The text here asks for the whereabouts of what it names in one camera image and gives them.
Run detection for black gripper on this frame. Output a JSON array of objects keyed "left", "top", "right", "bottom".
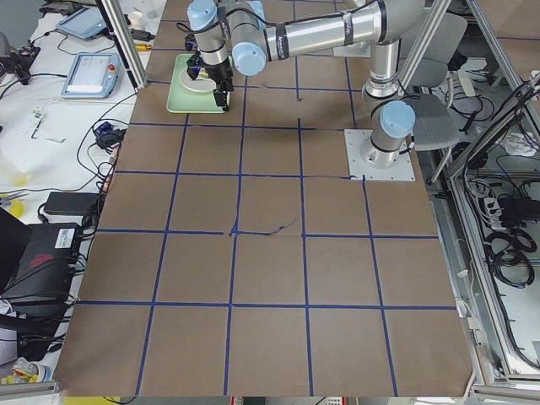
[{"left": 185, "top": 36, "right": 206, "bottom": 80}]

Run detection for cream round plate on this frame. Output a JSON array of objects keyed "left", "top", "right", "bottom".
[{"left": 179, "top": 69, "right": 216, "bottom": 94}]

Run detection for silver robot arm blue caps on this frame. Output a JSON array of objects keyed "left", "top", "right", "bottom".
[{"left": 186, "top": 1, "right": 424, "bottom": 170}]

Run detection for green plastic tray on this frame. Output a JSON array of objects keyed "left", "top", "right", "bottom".
[{"left": 166, "top": 54, "right": 224, "bottom": 114}]

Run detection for yellow black screwdriver tool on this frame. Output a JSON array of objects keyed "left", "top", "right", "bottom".
[{"left": 135, "top": 44, "right": 153, "bottom": 51}]

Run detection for white paper cup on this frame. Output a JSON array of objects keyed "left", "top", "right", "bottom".
[{"left": 127, "top": 10, "right": 144, "bottom": 30}]

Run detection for near blue teach pendant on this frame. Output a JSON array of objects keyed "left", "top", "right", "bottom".
[{"left": 61, "top": 53, "right": 121, "bottom": 99}]

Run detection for blue teach pendant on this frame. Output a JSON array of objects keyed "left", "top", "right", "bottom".
[
  {"left": 57, "top": 7, "right": 106, "bottom": 40},
  {"left": 61, "top": 53, "right": 121, "bottom": 99}
]

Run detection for far blue teach pendant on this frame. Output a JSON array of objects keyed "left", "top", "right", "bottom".
[{"left": 57, "top": 7, "right": 106, "bottom": 40}]

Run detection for black power adapter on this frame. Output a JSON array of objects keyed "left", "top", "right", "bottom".
[{"left": 43, "top": 192, "right": 98, "bottom": 216}]

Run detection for grey white office chair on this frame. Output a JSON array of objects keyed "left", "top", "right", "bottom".
[{"left": 405, "top": 13, "right": 467, "bottom": 151}]

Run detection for black laptop computer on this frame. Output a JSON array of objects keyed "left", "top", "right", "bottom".
[{"left": 1, "top": 209, "right": 82, "bottom": 305}]

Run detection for aluminium frame post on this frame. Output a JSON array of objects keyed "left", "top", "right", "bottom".
[{"left": 95, "top": 0, "right": 147, "bottom": 89}]

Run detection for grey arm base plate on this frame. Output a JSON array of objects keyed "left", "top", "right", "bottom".
[{"left": 344, "top": 129, "right": 415, "bottom": 182}]

